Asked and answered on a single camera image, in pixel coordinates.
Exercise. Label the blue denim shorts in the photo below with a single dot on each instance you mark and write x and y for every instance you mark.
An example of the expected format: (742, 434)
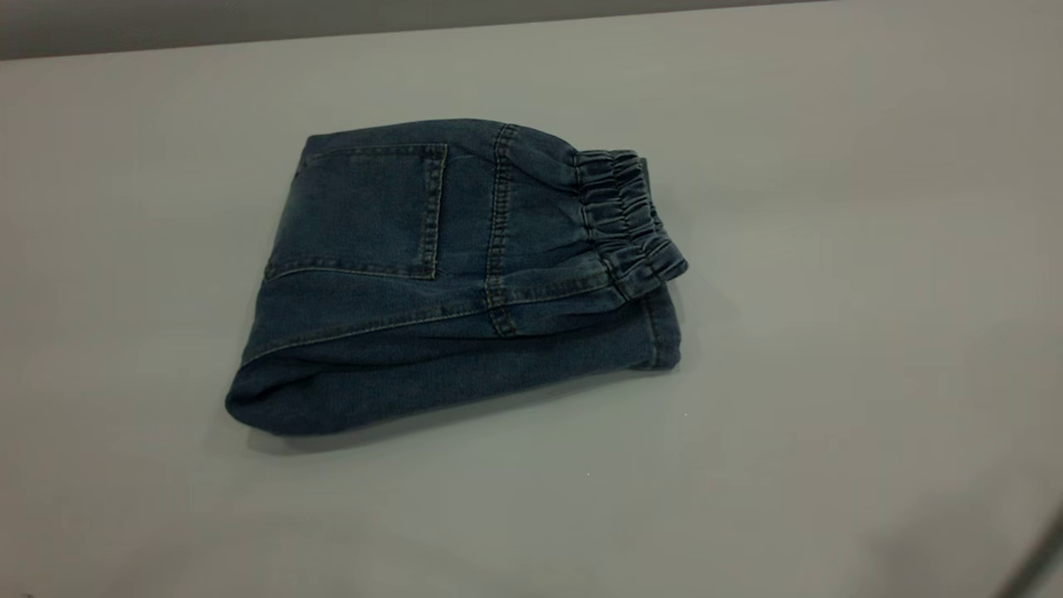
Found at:
(374, 349)

